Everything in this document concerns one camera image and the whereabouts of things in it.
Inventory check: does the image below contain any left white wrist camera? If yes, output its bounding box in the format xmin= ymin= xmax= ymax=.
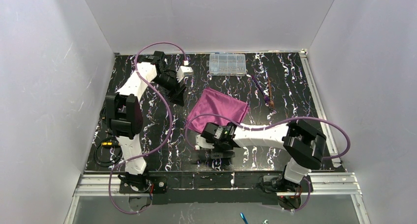
xmin=177 ymin=66 xmax=194 ymax=83

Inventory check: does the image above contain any blue tool handle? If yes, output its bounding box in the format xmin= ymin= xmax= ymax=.
xmin=240 ymin=213 xmax=248 ymax=224

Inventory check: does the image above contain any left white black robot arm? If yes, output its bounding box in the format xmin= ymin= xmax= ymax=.
xmin=105 ymin=51 xmax=188 ymax=187

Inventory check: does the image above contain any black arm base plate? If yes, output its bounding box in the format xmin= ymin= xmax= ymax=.
xmin=118 ymin=171 xmax=314 ymax=208

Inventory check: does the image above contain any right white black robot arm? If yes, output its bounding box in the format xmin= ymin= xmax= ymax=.
xmin=195 ymin=119 xmax=327 ymax=192

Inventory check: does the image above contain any aluminium frame rail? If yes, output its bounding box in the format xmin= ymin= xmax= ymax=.
xmin=65 ymin=51 xmax=370 ymax=224

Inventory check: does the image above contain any purple cloth napkin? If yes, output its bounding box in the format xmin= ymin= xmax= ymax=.
xmin=186 ymin=87 xmax=249 ymax=133

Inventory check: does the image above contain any purple handled utensil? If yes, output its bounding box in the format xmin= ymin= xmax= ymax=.
xmin=250 ymin=75 xmax=274 ymax=109

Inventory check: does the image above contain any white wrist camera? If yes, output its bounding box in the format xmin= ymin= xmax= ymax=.
xmin=177 ymin=66 xmax=194 ymax=83
xmin=195 ymin=135 xmax=211 ymax=150

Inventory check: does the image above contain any black coiled cable yellow plug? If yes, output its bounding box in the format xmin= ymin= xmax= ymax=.
xmin=93 ymin=112 xmax=124 ymax=168

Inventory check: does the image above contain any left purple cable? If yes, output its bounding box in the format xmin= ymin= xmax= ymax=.
xmin=108 ymin=42 xmax=189 ymax=215

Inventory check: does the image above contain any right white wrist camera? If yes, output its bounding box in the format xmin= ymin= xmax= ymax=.
xmin=195 ymin=135 xmax=211 ymax=150

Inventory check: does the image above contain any clear plastic compartment box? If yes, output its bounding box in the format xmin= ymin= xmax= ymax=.
xmin=208 ymin=54 xmax=246 ymax=77

